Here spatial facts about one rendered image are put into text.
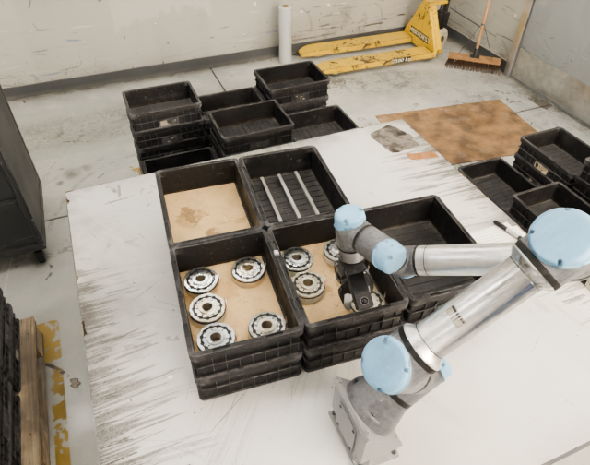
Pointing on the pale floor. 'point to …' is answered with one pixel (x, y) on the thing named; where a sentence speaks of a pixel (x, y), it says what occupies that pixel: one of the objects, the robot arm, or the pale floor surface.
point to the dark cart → (9, 183)
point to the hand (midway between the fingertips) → (357, 306)
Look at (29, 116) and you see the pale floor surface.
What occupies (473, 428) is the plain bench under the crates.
